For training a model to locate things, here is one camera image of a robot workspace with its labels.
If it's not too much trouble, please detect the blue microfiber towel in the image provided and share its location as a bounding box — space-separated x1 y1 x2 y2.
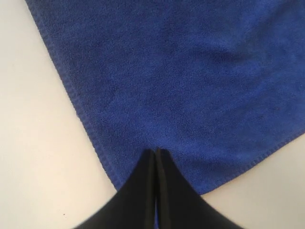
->
23 0 305 229

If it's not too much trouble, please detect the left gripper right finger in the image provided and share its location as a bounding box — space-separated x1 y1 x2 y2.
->
155 149 236 229

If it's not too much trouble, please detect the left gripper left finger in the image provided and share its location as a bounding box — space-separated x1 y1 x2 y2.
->
76 149 156 229

